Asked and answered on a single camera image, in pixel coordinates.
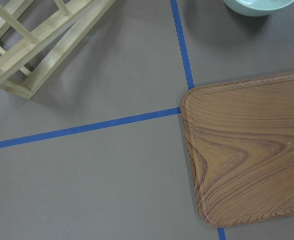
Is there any mint green bowl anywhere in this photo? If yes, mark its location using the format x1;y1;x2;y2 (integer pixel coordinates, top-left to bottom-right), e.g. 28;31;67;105
223;0;294;17

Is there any brown wooden tray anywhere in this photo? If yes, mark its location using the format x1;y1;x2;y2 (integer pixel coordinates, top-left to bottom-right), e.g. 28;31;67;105
181;72;294;228

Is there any wooden dish rack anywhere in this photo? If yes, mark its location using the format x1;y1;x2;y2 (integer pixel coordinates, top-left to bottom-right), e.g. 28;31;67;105
0;0;114;99

